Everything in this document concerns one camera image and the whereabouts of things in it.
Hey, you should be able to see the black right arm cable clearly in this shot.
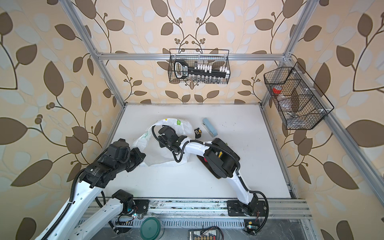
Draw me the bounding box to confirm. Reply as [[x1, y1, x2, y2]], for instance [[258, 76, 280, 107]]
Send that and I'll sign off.
[[151, 125, 193, 164]]

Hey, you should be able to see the green round lid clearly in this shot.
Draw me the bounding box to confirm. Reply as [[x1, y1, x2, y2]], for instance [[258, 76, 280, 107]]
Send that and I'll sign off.
[[140, 217, 165, 240]]

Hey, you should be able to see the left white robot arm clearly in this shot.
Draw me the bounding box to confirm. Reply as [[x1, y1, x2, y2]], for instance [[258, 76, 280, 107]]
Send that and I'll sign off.
[[37, 139, 146, 240]]

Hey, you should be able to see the right wall wire basket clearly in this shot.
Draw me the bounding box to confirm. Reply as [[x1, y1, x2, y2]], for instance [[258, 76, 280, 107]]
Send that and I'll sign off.
[[264, 63, 334, 130]]

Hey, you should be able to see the white printed plastic bag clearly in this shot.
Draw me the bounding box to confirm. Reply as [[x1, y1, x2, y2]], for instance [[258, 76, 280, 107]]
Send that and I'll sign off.
[[132, 118, 193, 168]]

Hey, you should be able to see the black tray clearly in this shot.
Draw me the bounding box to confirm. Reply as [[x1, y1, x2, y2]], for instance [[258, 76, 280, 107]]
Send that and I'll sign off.
[[197, 155, 222, 179]]

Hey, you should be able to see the red capped clear bottle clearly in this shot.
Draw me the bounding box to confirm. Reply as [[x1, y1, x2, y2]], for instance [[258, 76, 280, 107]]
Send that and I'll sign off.
[[272, 86, 295, 116]]

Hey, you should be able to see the black yellow tape measure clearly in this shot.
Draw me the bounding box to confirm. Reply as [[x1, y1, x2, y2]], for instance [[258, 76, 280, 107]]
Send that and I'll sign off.
[[194, 128, 202, 139]]

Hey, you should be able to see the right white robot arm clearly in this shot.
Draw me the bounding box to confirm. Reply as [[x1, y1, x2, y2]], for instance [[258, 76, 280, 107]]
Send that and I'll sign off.
[[151, 125, 269, 218]]

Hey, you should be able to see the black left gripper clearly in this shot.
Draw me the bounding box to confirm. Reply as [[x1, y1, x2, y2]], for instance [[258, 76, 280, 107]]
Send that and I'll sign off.
[[115, 146, 148, 175]]

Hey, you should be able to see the black tool set in basket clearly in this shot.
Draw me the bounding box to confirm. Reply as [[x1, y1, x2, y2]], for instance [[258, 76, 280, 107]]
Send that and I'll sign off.
[[173, 60, 231, 81]]

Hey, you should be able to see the wall wire basket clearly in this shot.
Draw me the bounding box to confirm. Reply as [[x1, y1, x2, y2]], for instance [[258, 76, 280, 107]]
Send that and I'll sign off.
[[168, 48, 231, 85], [264, 63, 334, 130]]

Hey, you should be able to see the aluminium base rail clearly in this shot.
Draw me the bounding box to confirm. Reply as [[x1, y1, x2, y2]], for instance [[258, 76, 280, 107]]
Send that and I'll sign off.
[[138, 198, 313, 220]]

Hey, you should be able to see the back wall wire basket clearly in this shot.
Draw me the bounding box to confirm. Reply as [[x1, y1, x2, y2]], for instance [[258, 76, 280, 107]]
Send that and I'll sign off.
[[168, 48, 231, 85]]

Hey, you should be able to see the terminal block with wires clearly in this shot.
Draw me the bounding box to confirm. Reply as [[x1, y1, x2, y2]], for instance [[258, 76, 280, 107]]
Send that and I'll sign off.
[[188, 226, 225, 240]]

